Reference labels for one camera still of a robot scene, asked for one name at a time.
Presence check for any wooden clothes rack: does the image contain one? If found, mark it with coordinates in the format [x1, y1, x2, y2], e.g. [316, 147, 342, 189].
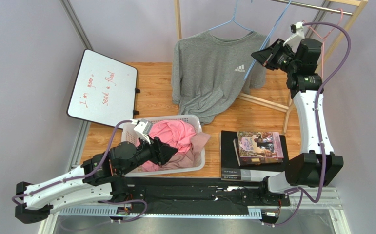
[173, 0, 369, 134]

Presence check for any bright pink t shirt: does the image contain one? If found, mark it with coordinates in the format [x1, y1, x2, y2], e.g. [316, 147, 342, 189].
[141, 120, 197, 172]

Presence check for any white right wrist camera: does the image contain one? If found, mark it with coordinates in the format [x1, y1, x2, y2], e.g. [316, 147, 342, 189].
[283, 21, 305, 50]

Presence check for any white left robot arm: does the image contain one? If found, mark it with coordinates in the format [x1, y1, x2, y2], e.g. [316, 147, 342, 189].
[14, 137, 178, 224]

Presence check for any dark paperback book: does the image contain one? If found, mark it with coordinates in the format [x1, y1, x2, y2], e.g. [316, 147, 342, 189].
[233, 139, 283, 167]

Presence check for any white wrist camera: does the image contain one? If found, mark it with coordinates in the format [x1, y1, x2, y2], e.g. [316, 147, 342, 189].
[283, 21, 305, 50]
[132, 119, 153, 144]

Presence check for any whiteboard with red writing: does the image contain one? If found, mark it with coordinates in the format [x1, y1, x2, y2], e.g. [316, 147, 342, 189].
[66, 49, 138, 127]

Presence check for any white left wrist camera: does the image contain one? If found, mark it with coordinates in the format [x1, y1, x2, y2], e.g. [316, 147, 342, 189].
[132, 119, 153, 144]

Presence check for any aluminium frame rail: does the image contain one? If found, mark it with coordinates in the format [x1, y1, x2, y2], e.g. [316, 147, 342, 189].
[39, 177, 350, 234]

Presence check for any white plastic laundry basket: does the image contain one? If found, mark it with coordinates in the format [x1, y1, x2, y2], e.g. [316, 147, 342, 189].
[121, 115, 205, 176]

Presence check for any dusty pink t shirt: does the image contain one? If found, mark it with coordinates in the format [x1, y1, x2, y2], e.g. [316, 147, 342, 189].
[159, 132, 211, 171]

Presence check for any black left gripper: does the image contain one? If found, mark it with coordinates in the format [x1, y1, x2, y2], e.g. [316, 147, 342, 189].
[120, 132, 179, 176]

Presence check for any blue wire hanger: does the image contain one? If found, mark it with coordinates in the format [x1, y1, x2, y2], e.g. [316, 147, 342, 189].
[243, 0, 292, 81]
[208, 0, 253, 32]

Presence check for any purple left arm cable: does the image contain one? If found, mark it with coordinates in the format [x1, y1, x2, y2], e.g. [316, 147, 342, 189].
[11, 119, 148, 225]

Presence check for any grey adidas t shirt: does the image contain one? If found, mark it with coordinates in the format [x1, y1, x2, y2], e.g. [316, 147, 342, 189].
[171, 31, 266, 124]

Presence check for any colourful illustrated book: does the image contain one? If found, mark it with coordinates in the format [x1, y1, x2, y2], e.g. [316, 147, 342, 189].
[237, 131, 284, 158]

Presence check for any black clip file binder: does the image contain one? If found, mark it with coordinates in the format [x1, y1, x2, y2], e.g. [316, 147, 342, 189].
[219, 131, 289, 182]

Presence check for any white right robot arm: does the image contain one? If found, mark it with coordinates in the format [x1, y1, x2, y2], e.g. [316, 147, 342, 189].
[251, 39, 344, 193]

